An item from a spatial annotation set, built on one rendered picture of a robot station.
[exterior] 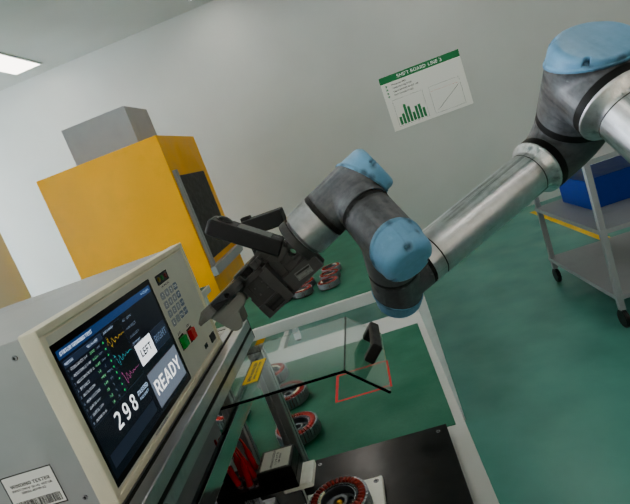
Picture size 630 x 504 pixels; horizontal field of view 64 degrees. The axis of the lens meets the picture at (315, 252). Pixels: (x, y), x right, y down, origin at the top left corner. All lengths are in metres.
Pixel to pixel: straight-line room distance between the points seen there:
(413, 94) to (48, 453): 5.56
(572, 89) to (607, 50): 0.06
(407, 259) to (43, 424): 0.44
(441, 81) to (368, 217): 5.34
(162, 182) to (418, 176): 2.96
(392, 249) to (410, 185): 5.29
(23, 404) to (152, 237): 3.81
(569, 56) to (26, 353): 0.75
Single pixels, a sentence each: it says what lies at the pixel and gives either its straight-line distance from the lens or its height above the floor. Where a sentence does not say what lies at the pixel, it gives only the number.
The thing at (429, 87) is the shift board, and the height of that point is 1.62.
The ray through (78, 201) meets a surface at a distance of 4.59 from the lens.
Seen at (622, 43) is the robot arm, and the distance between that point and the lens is 0.83.
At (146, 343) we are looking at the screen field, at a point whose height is 1.23.
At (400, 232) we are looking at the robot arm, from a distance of 0.63.
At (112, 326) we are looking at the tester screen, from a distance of 0.67.
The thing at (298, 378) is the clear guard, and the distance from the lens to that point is 0.82.
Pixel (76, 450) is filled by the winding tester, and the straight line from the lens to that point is 0.60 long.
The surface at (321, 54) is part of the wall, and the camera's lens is 5.93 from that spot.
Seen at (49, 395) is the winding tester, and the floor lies 1.25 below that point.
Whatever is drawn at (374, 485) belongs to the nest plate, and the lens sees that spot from 1.03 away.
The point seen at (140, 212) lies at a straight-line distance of 4.38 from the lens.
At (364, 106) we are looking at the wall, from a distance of 5.86.
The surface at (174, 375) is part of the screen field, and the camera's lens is 0.78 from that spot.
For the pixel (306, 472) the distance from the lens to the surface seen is 0.95.
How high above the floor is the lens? 1.39
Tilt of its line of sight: 10 degrees down
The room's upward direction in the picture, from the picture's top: 20 degrees counter-clockwise
